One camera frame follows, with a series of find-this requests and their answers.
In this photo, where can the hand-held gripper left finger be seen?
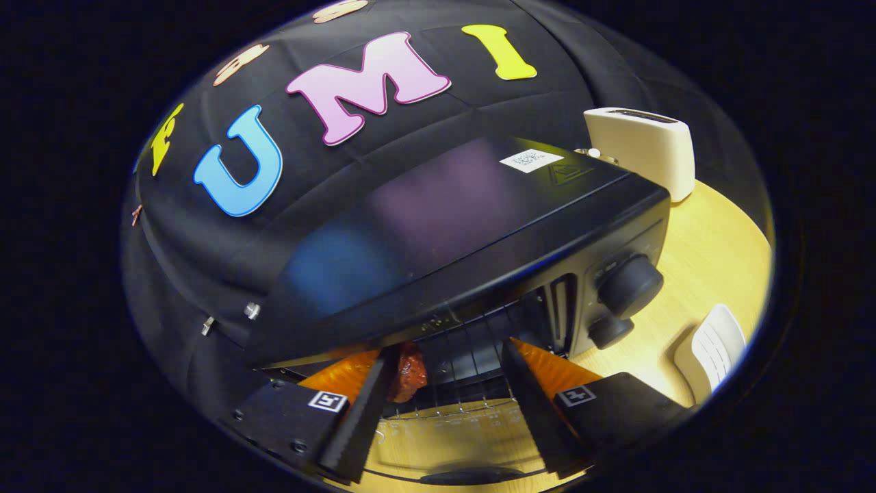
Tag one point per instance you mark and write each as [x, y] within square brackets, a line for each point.
[363, 424]

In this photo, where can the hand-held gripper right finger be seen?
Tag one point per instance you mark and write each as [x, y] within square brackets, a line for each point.
[534, 411]

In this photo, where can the reddish brown meat slice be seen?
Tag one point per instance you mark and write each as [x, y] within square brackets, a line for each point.
[409, 373]

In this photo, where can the black toaster oven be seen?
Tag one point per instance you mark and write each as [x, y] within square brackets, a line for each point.
[445, 219]

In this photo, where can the white pop-up toaster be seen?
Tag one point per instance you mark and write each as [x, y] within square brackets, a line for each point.
[643, 147]

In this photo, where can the small metal clip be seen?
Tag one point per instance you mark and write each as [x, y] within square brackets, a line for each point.
[207, 326]

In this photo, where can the white rectangular dish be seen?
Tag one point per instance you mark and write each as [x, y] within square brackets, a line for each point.
[712, 349]

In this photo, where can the black backdrop cloth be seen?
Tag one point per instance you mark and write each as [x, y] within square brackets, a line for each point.
[191, 274]

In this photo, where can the small red clip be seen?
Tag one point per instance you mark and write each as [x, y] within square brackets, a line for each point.
[136, 215]

